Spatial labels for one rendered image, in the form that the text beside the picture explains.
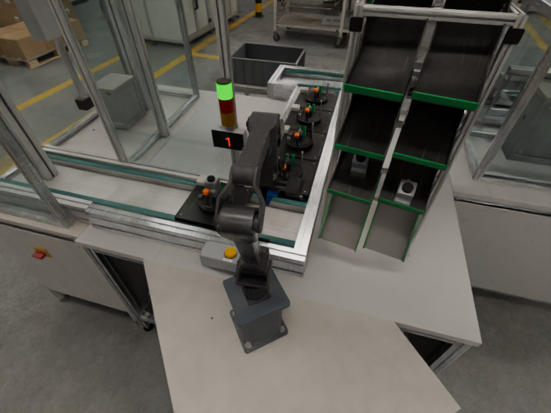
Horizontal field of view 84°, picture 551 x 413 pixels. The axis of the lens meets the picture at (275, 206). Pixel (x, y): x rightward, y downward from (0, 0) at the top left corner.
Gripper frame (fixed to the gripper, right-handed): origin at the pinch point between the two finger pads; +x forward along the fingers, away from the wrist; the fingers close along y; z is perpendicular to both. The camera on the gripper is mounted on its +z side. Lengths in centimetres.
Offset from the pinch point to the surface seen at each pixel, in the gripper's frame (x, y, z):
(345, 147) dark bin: -11.8, -18.1, 11.5
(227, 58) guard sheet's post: -22.6, 22.5, 33.1
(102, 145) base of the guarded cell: 39, 114, 53
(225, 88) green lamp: -14.7, 22.5, 29.3
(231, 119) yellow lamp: -3.8, 22.0, 29.7
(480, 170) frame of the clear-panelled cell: 33, -81, 77
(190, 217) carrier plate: 27.9, 33.9, 8.5
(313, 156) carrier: 28, -4, 60
